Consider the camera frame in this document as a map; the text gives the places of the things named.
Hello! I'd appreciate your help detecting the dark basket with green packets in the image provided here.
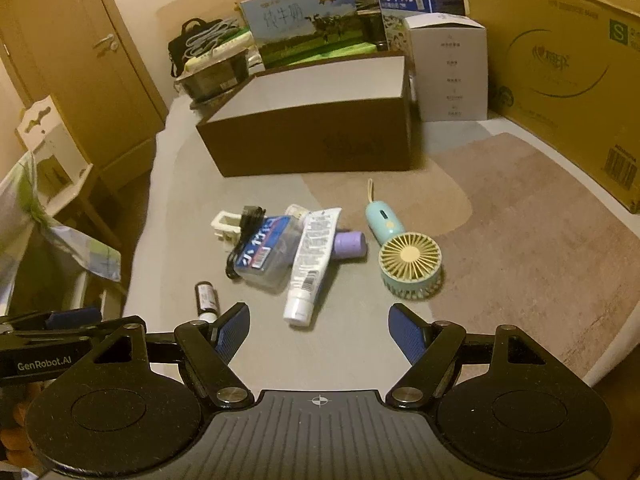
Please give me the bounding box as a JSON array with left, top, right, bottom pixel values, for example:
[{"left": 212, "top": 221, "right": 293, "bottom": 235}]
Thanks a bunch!
[{"left": 174, "top": 24, "right": 252, "bottom": 102}]

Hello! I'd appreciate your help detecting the white wooden stand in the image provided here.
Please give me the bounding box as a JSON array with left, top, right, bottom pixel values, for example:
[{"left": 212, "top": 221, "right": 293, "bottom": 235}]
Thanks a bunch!
[{"left": 14, "top": 94, "right": 97, "bottom": 213}]

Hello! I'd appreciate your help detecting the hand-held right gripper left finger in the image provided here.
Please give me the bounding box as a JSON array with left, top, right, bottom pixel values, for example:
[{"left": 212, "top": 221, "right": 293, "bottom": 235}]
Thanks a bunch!
[{"left": 90, "top": 302, "right": 254, "bottom": 410}]

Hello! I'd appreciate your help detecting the black charger cable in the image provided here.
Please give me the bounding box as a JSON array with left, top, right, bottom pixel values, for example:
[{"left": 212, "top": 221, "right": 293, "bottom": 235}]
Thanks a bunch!
[{"left": 225, "top": 205, "right": 266, "bottom": 281}]

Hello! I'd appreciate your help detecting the tall white carton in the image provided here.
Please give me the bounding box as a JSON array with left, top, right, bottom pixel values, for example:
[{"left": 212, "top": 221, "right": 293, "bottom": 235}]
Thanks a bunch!
[{"left": 402, "top": 13, "right": 489, "bottom": 122}]

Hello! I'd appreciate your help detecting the white plastic clip holder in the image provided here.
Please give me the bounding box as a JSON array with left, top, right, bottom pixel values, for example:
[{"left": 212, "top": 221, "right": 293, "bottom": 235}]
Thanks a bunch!
[{"left": 210, "top": 211, "right": 244, "bottom": 244}]

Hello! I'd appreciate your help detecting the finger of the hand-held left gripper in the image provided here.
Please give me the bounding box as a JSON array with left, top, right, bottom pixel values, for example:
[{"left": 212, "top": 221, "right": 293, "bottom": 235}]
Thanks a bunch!
[
  {"left": 0, "top": 308, "right": 104, "bottom": 332},
  {"left": 0, "top": 328, "right": 98, "bottom": 347}
]

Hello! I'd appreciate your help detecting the purple cream tube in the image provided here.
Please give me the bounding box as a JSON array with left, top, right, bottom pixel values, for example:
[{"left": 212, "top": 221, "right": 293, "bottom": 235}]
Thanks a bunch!
[{"left": 333, "top": 230, "right": 368, "bottom": 260}]

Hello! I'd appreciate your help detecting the green patterned cloth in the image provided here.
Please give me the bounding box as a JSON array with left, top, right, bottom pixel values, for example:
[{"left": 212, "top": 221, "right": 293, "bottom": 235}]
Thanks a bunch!
[{"left": 0, "top": 149, "right": 124, "bottom": 313}]

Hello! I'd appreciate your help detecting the wooden door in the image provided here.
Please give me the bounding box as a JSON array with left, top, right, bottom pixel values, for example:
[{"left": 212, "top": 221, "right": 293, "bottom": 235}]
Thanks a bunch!
[{"left": 0, "top": 0, "right": 169, "bottom": 173}]

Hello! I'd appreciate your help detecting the white cream tube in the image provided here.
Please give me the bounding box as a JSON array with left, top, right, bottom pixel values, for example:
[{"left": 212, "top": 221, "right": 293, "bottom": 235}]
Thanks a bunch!
[{"left": 282, "top": 207, "right": 344, "bottom": 326}]

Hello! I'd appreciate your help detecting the brown cardboard box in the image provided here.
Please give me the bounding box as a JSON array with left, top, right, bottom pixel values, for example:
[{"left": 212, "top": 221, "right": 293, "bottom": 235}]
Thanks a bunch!
[{"left": 196, "top": 52, "right": 417, "bottom": 179}]

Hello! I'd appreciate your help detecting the clear plastic box blue label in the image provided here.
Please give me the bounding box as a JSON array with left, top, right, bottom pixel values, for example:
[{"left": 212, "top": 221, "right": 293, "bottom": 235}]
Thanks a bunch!
[{"left": 234, "top": 215, "right": 304, "bottom": 291}]

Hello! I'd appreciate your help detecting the black bag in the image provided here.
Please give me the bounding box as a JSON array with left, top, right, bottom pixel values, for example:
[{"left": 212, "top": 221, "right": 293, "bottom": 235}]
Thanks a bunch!
[{"left": 167, "top": 18, "right": 227, "bottom": 79}]

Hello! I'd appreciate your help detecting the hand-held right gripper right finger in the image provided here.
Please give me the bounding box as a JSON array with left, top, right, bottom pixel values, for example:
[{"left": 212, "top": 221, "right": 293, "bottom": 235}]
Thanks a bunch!
[{"left": 386, "top": 303, "right": 550, "bottom": 410}]

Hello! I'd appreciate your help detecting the green handheld fan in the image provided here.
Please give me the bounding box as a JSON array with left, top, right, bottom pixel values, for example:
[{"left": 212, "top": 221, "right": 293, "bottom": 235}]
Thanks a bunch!
[{"left": 363, "top": 178, "right": 445, "bottom": 302}]

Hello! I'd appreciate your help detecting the person's left hand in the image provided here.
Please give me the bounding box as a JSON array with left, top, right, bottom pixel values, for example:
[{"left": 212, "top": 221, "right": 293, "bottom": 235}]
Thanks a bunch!
[{"left": 0, "top": 384, "right": 48, "bottom": 461}]

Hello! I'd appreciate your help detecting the milk box with pasture print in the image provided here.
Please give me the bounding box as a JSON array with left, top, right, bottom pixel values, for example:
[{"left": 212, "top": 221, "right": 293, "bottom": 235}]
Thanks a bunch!
[{"left": 238, "top": 0, "right": 377, "bottom": 69}]

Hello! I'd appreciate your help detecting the large flat cardboard box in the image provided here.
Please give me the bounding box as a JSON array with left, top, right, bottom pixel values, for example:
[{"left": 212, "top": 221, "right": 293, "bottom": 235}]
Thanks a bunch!
[{"left": 462, "top": 0, "right": 640, "bottom": 214}]

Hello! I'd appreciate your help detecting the small black bottle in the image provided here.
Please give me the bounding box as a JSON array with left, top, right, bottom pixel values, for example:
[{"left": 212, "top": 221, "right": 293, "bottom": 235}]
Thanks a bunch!
[{"left": 194, "top": 282, "right": 220, "bottom": 322}]

